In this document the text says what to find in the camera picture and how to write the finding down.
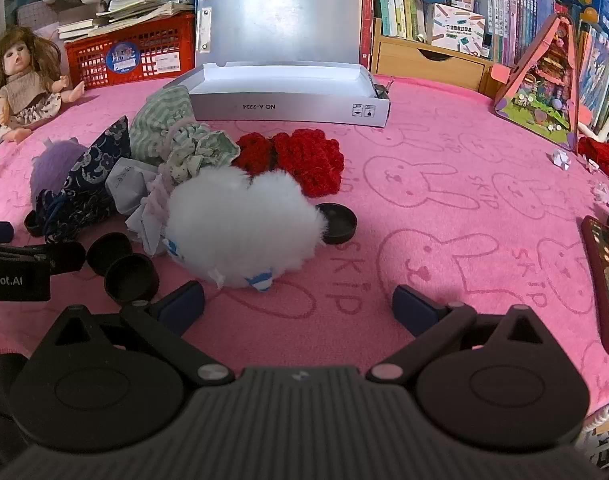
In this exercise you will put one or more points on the white fluffy plush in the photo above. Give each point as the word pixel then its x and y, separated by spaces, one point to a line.
pixel 244 225

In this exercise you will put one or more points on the red plastic crate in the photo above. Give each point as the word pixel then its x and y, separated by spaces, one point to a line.
pixel 134 55

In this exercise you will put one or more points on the black round cups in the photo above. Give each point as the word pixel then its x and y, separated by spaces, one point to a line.
pixel 132 277

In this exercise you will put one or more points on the pink bunny print blanket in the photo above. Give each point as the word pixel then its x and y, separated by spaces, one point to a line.
pixel 434 260

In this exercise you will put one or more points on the green checked cloth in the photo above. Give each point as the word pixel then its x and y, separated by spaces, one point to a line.
pixel 159 120

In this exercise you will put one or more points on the triangular diorama house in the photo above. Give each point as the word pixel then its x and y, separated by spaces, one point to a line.
pixel 544 95

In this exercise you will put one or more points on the red yarn bundle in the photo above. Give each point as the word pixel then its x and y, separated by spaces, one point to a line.
pixel 604 157

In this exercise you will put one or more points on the red crochet piece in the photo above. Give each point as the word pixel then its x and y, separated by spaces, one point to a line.
pixel 304 160

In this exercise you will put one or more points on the small black round lid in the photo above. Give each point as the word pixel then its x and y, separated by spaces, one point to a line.
pixel 33 223

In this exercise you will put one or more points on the grey file box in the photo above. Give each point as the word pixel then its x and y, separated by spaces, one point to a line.
pixel 284 105

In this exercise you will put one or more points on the row of upright books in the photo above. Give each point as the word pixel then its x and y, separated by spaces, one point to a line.
pixel 399 5

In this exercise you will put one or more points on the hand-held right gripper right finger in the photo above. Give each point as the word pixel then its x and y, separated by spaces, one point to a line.
pixel 414 307

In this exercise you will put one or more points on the white paper origami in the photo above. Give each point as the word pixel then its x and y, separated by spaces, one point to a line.
pixel 560 159

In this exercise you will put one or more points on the black binder clip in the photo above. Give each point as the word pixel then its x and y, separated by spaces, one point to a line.
pixel 382 90

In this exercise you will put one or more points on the white cloth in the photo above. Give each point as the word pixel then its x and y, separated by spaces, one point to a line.
pixel 134 185

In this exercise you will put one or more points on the brown haired doll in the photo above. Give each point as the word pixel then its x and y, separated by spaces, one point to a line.
pixel 19 85

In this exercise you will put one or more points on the navy floral pouch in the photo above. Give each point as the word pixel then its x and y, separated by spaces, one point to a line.
pixel 94 170

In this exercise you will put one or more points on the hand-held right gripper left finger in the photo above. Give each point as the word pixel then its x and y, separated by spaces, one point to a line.
pixel 182 305

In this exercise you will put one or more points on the purple fluffy plush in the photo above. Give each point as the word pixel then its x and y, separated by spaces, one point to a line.
pixel 52 170

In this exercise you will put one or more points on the wooden drawer box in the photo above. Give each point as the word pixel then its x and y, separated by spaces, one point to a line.
pixel 424 62

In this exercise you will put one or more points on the white pencil print box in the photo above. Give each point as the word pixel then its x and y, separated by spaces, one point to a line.
pixel 457 27

